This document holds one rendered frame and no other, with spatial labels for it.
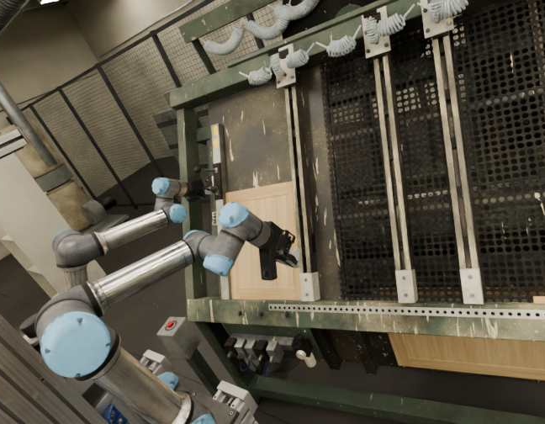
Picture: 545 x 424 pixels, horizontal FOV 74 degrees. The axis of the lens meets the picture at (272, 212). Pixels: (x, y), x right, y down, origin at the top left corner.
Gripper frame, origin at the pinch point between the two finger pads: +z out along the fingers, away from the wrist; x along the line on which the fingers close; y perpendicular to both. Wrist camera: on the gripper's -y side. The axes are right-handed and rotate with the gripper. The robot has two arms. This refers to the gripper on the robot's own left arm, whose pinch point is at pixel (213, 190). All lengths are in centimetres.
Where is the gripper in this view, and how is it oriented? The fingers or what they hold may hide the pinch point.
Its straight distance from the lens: 189.1
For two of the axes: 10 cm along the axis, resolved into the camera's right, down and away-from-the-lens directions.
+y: -7.8, 4.5, 4.4
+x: 3.6, 8.9, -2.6
